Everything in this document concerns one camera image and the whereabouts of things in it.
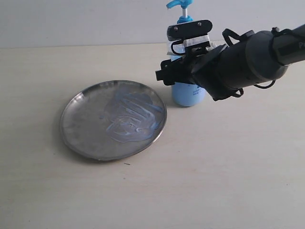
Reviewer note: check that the smeared light blue paste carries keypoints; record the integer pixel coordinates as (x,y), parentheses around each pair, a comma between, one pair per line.
(132,116)

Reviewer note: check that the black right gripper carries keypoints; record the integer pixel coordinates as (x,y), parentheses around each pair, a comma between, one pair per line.
(183,70)

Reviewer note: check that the round stainless steel plate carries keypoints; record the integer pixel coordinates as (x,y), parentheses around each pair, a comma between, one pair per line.
(83,127)

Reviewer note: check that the blue lotion pump bottle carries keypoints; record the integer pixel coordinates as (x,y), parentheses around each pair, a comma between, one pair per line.
(184,94)

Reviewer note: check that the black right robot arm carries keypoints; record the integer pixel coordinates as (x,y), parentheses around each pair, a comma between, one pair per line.
(251,59)

